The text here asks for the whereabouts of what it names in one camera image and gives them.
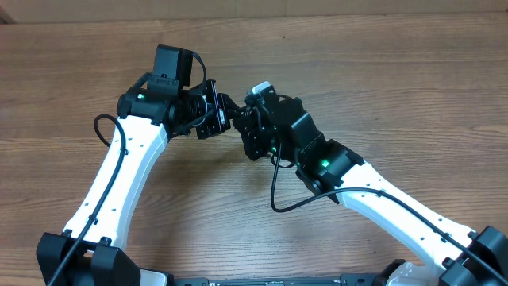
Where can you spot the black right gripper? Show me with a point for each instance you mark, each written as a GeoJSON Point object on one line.
{"type": "Point", "coordinates": [249, 126]}

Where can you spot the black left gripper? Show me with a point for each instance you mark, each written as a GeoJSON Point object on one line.
{"type": "Point", "coordinates": [219, 123]}

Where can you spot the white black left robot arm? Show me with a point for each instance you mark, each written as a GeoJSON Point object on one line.
{"type": "Point", "coordinates": [159, 106]}

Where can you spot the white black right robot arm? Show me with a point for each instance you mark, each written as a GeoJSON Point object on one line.
{"type": "Point", "coordinates": [451, 253]}

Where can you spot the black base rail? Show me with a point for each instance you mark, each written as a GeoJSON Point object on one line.
{"type": "Point", "coordinates": [278, 281]}

